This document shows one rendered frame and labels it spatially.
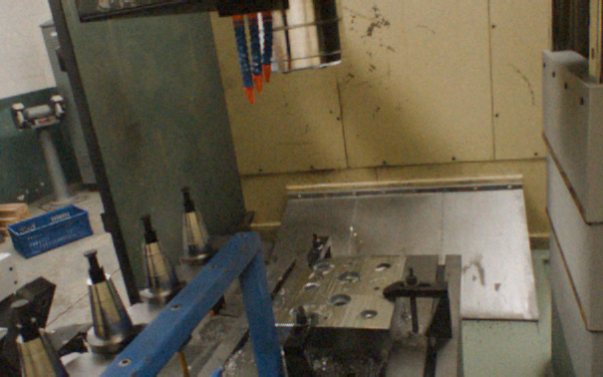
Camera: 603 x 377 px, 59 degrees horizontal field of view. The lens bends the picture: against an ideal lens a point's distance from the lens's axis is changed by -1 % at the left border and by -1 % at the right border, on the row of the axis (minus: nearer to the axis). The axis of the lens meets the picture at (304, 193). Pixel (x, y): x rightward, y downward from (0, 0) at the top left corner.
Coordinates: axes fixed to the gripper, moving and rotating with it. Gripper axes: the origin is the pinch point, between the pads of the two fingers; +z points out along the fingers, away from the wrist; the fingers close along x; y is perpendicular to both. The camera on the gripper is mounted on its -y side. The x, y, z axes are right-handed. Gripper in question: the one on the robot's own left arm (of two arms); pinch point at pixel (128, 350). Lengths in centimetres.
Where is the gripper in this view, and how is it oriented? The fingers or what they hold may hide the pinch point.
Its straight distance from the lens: 69.7
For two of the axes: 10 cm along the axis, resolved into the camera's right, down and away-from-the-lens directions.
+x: -2.8, 3.6, -8.9
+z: 9.5, -0.5, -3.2
